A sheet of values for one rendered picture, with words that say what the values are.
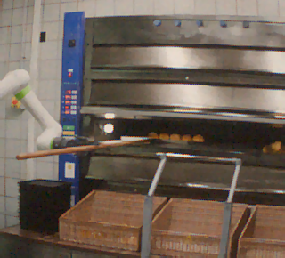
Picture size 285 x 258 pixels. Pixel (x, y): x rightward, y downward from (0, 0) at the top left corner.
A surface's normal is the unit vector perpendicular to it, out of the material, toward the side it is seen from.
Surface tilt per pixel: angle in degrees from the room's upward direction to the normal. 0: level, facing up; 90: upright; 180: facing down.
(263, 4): 90
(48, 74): 90
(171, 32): 90
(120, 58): 70
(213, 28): 90
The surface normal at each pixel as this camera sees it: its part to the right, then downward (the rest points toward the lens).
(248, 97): -0.43, -0.29
